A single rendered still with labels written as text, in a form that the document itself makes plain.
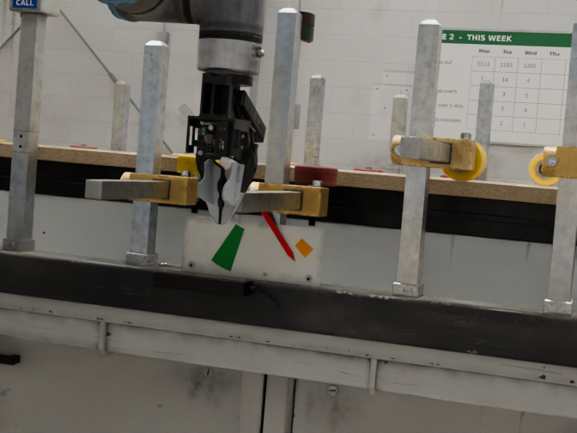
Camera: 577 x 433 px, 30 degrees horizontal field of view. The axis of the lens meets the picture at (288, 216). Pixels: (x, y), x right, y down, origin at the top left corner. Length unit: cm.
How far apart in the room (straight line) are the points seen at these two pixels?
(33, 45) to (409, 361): 91
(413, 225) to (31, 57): 79
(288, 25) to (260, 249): 39
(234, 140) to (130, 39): 893
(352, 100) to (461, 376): 764
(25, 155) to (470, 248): 85
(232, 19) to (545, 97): 758
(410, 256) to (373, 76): 759
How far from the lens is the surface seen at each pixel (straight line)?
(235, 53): 150
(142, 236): 198
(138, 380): 230
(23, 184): 210
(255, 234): 189
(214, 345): 197
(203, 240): 193
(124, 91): 323
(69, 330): 210
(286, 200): 178
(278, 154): 188
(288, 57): 189
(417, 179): 182
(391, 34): 937
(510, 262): 202
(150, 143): 197
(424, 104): 182
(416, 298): 182
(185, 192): 194
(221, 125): 149
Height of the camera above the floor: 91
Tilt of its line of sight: 3 degrees down
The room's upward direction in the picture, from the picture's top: 5 degrees clockwise
